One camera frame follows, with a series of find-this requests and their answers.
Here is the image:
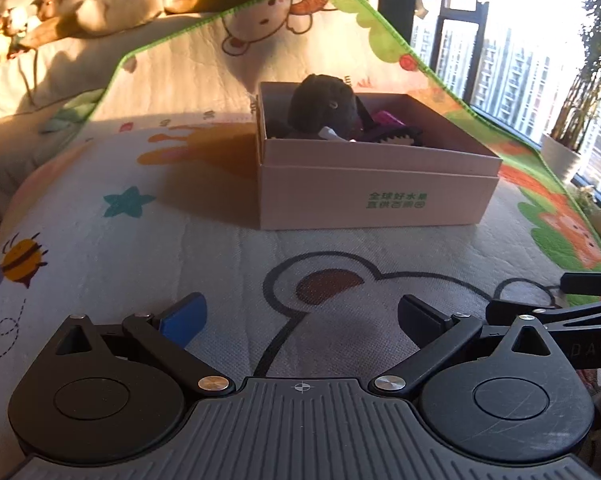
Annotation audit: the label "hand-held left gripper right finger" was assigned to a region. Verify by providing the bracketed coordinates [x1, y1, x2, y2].
[370, 293, 557, 402]

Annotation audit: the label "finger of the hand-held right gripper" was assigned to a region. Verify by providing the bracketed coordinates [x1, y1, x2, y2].
[562, 270, 601, 295]
[485, 297, 601, 332]

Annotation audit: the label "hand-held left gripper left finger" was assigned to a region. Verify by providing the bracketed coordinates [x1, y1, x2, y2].
[53, 291, 236, 398]

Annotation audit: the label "pink cardboard box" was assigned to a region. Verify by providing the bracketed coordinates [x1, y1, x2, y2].
[254, 80, 504, 231]

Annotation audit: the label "purple hat doll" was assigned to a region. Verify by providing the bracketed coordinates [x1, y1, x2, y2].
[350, 124, 424, 147]

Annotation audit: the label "pink plastic basket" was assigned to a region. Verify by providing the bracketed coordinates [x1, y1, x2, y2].
[370, 110, 407, 129]

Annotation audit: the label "white bottle red cap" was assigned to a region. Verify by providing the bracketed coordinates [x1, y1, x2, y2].
[319, 127, 354, 144]

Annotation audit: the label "black plush toy orange beak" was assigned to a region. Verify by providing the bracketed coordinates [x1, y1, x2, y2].
[285, 73, 369, 139]

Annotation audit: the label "cartoon printed play mat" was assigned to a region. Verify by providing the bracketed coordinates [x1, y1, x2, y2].
[0, 0, 601, 391]

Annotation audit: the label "small potted plants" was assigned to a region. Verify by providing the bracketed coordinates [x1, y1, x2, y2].
[577, 184, 601, 218]

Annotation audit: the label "potted bamboo plant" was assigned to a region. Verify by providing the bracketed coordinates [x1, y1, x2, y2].
[539, 0, 601, 182]

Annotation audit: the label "white bed sheet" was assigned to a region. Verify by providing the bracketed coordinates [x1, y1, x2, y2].
[0, 15, 146, 221]

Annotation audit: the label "white plush pillow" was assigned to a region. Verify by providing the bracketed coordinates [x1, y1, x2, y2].
[74, 0, 202, 37]

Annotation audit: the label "plush toys on bed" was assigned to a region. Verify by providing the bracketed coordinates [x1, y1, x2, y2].
[0, 0, 77, 70]

